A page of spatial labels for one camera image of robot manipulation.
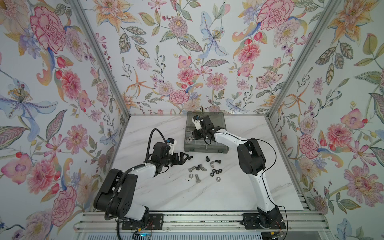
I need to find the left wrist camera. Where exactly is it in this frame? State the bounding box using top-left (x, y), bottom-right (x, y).
top-left (154, 138), bottom-right (177, 156)

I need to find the aluminium corner post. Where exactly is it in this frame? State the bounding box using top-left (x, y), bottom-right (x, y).
top-left (266, 1), bottom-right (339, 120)
top-left (69, 0), bottom-right (131, 120)

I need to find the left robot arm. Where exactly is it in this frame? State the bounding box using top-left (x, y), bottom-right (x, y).
top-left (93, 152), bottom-right (193, 222)

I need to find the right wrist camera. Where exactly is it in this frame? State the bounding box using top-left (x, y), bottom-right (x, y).
top-left (193, 115), bottom-right (204, 131)

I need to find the grey plastic organizer box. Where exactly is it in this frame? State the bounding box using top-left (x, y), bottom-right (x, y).
top-left (184, 112), bottom-right (229, 154)

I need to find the silver hex bolt long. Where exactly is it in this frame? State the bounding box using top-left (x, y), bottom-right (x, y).
top-left (195, 175), bottom-right (201, 183)

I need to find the right aluminium corner post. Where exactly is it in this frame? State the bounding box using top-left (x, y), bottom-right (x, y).
top-left (266, 1), bottom-right (339, 120)

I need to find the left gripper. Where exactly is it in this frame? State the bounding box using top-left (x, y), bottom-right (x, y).
top-left (160, 151), bottom-right (189, 167)

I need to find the aluminium mounting rail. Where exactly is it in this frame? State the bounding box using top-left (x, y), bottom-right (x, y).
top-left (74, 211), bottom-right (329, 233)

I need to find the left aluminium corner post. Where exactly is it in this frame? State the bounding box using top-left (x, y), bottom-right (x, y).
top-left (69, 0), bottom-right (131, 120)

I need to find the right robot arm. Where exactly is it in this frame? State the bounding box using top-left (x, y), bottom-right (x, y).
top-left (192, 115), bottom-right (281, 228)

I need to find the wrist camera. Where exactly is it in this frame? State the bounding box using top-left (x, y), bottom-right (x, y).
top-left (154, 138), bottom-right (177, 156)
top-left (193, 115), bottom-right (204, 131)

